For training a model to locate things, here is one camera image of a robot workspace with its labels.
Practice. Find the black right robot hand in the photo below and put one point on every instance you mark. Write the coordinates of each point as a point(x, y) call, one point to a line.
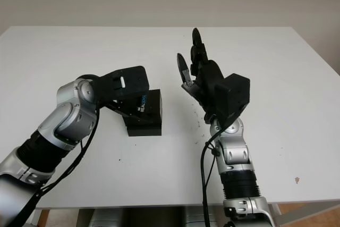
point(204, 83)

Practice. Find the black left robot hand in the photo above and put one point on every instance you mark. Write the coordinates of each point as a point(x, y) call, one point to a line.
point(127, 104)

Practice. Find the black RealSense box lid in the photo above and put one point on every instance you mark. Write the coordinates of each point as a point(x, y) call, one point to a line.
point(151, 104)

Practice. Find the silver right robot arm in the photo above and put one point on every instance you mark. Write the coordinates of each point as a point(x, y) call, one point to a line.
point(239, 173)

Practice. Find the silver robot lower body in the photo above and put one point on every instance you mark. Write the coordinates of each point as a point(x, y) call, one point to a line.
point(154, 217)

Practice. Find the white table leg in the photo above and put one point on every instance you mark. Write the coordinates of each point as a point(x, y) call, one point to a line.
point(276, 215)
point(38, 217)

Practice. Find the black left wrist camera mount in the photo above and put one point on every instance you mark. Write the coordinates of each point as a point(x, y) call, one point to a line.
point(122, 83)

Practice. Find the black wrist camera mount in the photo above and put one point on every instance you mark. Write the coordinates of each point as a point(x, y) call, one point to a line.
point(233, 96)
point(122, 83)

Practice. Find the black camera box base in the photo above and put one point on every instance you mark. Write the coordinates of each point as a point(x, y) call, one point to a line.
point(144, 127)

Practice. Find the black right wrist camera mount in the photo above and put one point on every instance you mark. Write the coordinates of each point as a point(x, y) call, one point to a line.
point(233, 96)

